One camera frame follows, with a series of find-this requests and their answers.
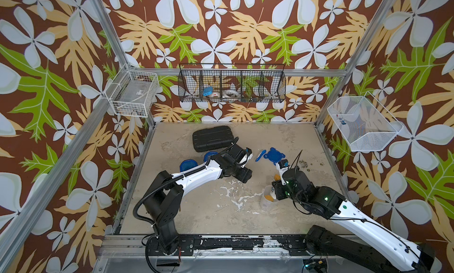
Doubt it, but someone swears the white bottle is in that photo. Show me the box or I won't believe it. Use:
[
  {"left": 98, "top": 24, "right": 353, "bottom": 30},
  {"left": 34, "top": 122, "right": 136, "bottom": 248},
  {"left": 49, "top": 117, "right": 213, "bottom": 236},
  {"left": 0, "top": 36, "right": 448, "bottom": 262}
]
[{"left": 264, "top": 195, "right": 275, "bottom": 202}]

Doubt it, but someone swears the blue toothbrush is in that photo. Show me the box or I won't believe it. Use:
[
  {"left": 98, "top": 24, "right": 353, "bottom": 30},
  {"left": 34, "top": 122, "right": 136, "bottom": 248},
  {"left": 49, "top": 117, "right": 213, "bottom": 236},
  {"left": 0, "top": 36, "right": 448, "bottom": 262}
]
[{"left": 255, "top": 150, "right": 267, "bottom": 162}]

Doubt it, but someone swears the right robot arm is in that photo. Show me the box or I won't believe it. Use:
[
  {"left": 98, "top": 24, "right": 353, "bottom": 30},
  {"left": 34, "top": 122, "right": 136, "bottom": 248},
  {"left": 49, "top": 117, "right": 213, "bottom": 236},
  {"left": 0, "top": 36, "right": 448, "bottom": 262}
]
[{"left": 271, "top": 160, "right": 435, "bottom": 273}]

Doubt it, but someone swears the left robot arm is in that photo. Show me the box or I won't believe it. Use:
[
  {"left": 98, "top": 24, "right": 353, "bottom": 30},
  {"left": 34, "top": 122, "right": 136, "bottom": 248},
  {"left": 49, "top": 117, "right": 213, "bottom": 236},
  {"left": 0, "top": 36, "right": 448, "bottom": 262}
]
[{"left": 133, "top": 144, "right": 253, "bottom": 255}]

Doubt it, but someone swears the black plastic tool case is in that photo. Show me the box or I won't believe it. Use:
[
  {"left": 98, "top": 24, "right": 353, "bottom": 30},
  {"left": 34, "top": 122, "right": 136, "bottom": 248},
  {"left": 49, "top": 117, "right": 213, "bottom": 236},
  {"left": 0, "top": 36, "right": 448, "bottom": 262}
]
[{"left": 192, "top": 126, "right": 234, "bottom": 152}]

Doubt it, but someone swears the white tape roll in basket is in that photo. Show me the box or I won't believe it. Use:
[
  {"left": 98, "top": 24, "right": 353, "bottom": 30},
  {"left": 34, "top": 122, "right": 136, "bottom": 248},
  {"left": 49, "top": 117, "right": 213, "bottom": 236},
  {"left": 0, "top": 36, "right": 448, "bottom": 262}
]
[{"left": 223, "top": 89, "right": 240, "bottom": 99}]

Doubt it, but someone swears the blue tape roll in basket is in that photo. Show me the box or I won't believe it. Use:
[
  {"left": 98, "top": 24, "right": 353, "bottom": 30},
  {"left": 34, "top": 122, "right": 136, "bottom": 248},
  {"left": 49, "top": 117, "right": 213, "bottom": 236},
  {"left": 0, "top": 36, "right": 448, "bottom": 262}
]
[{"left": 202, "top": 86, "right": 214, "bottom": 97}]

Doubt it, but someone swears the white mesh basket right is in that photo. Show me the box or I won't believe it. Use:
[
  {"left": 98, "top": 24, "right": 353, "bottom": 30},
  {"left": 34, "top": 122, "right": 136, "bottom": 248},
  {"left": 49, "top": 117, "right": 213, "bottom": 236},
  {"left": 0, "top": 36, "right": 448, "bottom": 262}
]
[{"left": 327, "top": 92, "right": 404, "bottom": 152}]

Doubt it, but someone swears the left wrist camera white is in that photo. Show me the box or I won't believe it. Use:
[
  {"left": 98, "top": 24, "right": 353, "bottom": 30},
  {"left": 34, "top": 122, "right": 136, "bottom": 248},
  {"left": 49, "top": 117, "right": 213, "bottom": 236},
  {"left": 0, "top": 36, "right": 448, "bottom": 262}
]
[{"left": 240, "top": 148, "right": 253, "bottom": 165}]

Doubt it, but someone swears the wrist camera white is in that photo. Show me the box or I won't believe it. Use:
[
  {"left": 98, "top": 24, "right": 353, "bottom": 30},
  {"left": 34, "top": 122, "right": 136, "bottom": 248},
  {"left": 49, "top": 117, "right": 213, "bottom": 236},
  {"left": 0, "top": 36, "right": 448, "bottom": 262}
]
[
  {"left": 276, "top": 159, "right": 290, "bottom": 186},
  {"left": 240, "top": 148, "right": 253, "bottom": 165}
]

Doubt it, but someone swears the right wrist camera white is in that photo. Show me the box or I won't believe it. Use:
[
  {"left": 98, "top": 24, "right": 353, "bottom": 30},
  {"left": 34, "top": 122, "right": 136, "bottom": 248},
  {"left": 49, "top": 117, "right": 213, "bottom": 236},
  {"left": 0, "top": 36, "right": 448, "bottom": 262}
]
[{"left": 276, "top": 159, "right": 290, "bottom": 186}]

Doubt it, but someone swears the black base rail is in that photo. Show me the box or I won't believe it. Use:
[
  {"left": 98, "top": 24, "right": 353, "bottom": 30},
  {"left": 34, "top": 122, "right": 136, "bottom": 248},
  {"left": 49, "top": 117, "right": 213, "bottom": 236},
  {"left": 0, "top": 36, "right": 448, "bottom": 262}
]
[{"left": 141, "top": 234, "right": 314, "bottom": 257}]

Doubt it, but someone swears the black wire basket back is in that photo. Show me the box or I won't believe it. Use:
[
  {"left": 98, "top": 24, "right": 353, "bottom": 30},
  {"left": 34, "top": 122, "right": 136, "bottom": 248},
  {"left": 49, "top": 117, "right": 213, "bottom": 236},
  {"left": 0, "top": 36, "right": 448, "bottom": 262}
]
[{"left": 177, "top": 63, "right": 287, "bottom": 103}]

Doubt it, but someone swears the white wire basket left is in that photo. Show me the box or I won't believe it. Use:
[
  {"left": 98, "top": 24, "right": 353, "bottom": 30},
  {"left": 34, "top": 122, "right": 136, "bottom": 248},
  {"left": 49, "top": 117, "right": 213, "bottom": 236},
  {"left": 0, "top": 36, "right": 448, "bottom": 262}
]
[{"left": 106, "top": 69, "right": 160, "bottom": 118}]

